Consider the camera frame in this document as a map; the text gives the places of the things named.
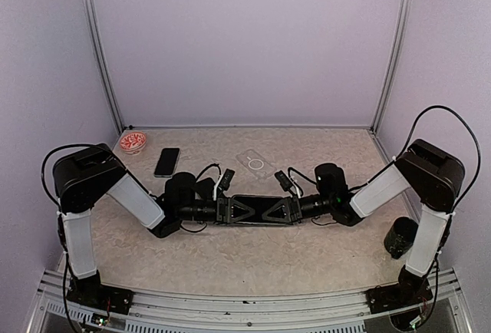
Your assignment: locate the clear magsafe phone case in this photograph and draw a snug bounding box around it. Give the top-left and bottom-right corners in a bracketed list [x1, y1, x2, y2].
[236, 149, 276, 180]

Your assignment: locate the large black teal-edged phone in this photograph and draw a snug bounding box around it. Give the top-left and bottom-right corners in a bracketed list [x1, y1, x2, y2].
[153, 147, 180, 178]

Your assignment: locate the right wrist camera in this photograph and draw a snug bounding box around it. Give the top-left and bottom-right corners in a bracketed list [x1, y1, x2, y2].
[274, 170, 299, 196]

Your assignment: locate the left aluminium frame post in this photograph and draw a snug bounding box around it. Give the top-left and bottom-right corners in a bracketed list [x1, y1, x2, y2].
[83, 0, 125, 134]

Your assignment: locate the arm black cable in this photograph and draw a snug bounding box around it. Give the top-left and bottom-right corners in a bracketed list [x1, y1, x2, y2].
[39, 143, 112, 211]
[402, 105, 483, 211]

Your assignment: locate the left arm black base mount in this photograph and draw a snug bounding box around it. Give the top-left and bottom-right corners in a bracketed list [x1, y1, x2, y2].
[67, 271, 134, 315]

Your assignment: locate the silver-edged phone black screen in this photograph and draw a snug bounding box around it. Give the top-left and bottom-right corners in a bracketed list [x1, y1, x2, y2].
[195, 177, 216, 200]

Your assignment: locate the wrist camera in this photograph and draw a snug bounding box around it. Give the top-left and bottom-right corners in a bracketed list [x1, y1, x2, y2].
[213, 169, 235, 200]
[274, 170, 299, 196]

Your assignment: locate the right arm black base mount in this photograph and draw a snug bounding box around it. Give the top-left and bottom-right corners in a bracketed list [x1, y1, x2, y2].
[365, 267, 433, 314]

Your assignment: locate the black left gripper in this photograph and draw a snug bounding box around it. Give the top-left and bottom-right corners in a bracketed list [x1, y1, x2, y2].
[177, 196, 256, 225]

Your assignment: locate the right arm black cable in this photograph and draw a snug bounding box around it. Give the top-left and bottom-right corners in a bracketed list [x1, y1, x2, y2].
[402, 105, 483, 211]

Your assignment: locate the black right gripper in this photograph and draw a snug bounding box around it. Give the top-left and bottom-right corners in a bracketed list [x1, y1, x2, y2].
[262, 193, 334, 225]

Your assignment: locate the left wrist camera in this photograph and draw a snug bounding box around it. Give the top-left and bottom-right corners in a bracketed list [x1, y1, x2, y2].
[213, 169, 235, 200]

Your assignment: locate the aluminium table edge rail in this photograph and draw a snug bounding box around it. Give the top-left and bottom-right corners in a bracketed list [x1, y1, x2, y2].
[25, 269, 473, 332]

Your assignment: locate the aluminium frame post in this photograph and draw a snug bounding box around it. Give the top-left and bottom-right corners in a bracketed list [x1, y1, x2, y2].
[83, 0, 125, 134]
[371, 0, 412, 136]

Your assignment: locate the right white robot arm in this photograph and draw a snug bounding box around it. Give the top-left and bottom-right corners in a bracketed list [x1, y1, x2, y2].
[262, 139, 466, 305]

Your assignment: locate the small silver-edged phone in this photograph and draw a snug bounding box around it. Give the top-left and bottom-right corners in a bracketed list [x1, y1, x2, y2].
[229, 194, 291, 226]

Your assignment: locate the dark green cup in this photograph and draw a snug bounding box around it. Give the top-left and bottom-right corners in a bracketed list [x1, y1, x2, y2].
[384, 216, 418, 259]

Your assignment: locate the right aluminium frame post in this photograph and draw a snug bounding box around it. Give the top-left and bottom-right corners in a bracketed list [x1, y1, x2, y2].
[371, 0, 412, 136]

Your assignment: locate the red patterned bowl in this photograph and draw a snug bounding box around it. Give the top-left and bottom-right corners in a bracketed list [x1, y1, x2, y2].
[119, 131, 147, 155]

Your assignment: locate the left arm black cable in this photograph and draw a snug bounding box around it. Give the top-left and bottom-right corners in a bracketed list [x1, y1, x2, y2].
[39, 143, 112, 211]

